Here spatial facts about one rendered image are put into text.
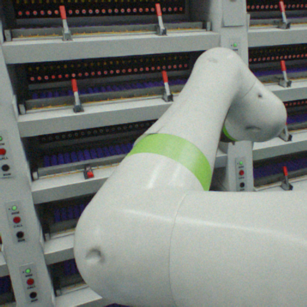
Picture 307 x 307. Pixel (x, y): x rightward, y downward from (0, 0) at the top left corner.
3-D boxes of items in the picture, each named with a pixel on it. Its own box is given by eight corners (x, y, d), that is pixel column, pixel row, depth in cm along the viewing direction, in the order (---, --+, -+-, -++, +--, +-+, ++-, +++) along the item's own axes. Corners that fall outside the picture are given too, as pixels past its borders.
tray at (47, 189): (225, 166, 98) (229, 141, 93) (33, 204, 81) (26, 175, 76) (198, 140, 115) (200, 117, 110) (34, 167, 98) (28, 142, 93)
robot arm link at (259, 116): (279, 152, 59) (307, 112, 61) (237, 108, 56) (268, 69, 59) (239, 154, 72) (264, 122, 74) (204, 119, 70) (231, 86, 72)
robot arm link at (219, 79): (175, 208, 44) (231, 180, 37) (119, 158, 42) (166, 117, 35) (222, 98, 70) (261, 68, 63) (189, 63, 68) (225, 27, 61)
